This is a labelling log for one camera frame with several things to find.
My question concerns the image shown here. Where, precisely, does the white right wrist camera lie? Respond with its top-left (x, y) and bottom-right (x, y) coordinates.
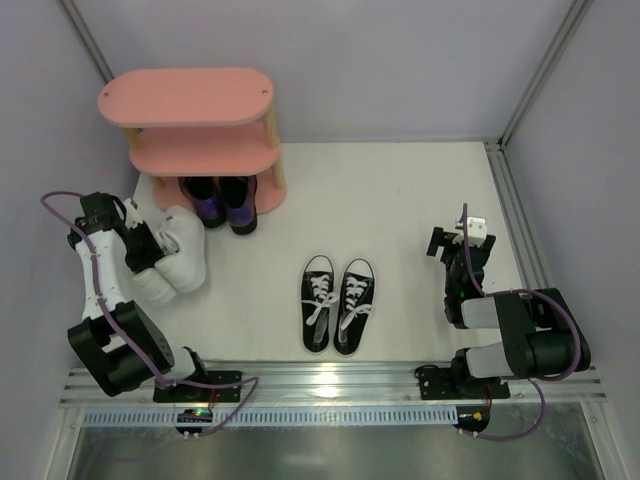
top-left (453, 216), bottom-right (488, 247)

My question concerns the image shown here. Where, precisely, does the slotted grey cable duct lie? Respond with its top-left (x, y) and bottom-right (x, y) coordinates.
top-left (82, 405), bottom-right (456, 428)

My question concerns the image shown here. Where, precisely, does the pink three-tier shoe shelf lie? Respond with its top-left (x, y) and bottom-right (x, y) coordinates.
top-left (97, 67), bottom-right (286, 214)

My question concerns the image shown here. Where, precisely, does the aluminium corner post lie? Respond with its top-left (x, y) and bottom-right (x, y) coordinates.
top-left (498, 0), bottom-right (594, 150)
top-left (55, 0), bottom-right (115, 85)

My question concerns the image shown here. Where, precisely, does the black canvas sneaker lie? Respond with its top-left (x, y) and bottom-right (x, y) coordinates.
top-left (300, 255), bottom-right (339, 354)
top-left (333, 258), bottom-right (376, 357)

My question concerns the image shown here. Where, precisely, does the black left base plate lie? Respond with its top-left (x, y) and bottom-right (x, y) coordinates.
top-left (152, 368), bottom-right (244, 404)

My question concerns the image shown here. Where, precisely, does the right controller board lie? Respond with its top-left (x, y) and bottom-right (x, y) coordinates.
top-left (453, 405), bottom-right (491, 438)

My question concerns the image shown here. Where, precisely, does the left controller board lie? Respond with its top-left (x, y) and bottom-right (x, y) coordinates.
top-left (175, 407), bottom-right (213, 440)

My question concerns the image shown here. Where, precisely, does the aluminium right side rail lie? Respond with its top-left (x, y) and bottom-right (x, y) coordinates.
top-left (484, 140), bottom-right (550, 289)

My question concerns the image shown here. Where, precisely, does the aluminium rail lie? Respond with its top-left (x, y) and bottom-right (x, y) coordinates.
top-left (484, 140), bottom-right (550, 289)
top-left (62, 359), bottom-right (609, 407)

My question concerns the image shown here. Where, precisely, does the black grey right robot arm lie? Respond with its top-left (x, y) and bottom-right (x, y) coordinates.
top-left (415, 227), bottom-right (592, 400)

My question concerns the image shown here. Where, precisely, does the controller board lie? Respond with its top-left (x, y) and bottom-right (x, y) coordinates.
top-left (175, 407), bottom-right (213, 440)
top-left (453, 405), bottom-right (491, 438)

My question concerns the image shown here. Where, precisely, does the aluminium front rail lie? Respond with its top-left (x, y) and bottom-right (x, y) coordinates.
top-left (62, 359), bottom-right (609, 407)

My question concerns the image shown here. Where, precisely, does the right aluminium corner post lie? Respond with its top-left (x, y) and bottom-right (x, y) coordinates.
top-left (498, 0), bottom-right (594, 150)

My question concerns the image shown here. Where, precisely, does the left aluminium corner post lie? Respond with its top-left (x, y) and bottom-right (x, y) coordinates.
top-left (55, 0), bottom-right (115, 85)

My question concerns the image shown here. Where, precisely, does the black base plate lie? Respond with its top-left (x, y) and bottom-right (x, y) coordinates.
top-left (414, 365), bottom-right (511, 400)
top-left (152, 368), bottom-right (244, 404)

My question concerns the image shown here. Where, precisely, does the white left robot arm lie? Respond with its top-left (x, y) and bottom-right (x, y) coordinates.
top-left (67, 192), bottom-right (206, 397)

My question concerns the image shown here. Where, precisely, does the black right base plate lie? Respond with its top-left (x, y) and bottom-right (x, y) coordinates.
top-left (414, 365), bottom-right (511, 400)

